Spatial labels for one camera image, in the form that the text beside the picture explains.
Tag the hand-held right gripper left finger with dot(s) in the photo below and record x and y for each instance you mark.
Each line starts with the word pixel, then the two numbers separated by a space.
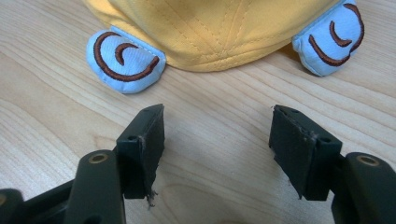
pixel 141 152

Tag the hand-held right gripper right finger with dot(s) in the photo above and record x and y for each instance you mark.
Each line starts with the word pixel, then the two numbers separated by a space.
pixel 300 149

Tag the yellow hat with blue ears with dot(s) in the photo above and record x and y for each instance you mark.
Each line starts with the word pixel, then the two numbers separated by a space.
pixel 205 34

